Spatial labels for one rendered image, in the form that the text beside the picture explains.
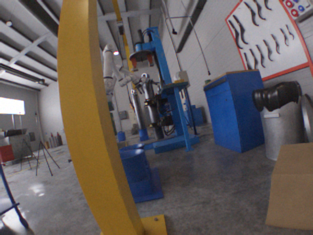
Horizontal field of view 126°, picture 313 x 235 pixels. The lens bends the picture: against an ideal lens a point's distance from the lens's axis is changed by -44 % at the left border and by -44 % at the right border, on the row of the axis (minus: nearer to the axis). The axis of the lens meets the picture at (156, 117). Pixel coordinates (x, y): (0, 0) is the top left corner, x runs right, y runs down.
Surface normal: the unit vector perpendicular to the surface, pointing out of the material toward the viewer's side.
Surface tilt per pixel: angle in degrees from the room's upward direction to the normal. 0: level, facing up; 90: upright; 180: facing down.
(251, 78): 90
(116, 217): 90
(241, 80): 90
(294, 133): 93
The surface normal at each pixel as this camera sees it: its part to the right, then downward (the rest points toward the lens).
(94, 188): 0.06, -0.01
